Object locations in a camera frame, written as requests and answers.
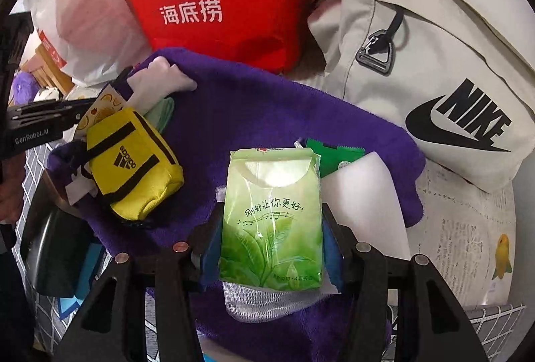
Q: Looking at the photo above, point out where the white foam piece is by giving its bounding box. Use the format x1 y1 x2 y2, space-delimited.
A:
320 151 412 260

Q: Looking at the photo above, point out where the fruit print snack packet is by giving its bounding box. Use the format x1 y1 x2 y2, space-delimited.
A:
81 80 132 131

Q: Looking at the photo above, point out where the white glove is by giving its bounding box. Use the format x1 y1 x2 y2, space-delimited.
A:
127 56 198 112

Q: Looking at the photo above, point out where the white plastic shopping bag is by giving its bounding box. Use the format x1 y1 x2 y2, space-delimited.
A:
31 0 151 87

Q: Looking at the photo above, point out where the grey waist bag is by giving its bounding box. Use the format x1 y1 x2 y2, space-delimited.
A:
307 0 535 193

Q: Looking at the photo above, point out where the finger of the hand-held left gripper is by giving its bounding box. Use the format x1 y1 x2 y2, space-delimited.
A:
8 97 99 116
10 111 84 133

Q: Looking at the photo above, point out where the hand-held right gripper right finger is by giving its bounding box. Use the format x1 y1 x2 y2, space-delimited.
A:
322 203 479 362

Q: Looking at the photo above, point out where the purple towel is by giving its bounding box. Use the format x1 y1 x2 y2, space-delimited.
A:
47 48 427 350

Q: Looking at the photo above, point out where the yellow mini bag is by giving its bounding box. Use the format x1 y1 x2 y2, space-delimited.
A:
81 107 185 223

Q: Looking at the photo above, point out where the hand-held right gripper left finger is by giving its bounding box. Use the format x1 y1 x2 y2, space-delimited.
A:
54 212 226 362

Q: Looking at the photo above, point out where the green sachet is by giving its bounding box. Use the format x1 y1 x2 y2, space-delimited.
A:
305 137 364 179

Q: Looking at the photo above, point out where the purple plush toy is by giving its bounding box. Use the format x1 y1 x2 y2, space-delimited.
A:
10 72 38 104

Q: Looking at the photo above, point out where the blue booklet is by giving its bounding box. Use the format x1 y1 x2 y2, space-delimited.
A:
56 243 111 317

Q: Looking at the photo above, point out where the dark tin box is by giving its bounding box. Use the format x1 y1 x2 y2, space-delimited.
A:
19 205 107 298

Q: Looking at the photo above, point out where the person's left hand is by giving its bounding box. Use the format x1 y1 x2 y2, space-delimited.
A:
0 156 26 226

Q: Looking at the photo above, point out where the white dotted pillow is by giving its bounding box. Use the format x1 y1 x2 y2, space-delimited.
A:
33 86 59 101

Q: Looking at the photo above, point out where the green pocket tissue packet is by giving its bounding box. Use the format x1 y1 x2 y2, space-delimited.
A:
218 148 323 287

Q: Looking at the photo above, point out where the grey checked blanket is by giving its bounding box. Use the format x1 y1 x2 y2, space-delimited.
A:
23 136 527 362

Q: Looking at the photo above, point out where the mint green cloth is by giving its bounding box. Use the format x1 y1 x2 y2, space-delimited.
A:
144 97 176 133

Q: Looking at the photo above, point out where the wooden bed headboard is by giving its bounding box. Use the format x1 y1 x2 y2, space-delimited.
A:
33 44 76 89

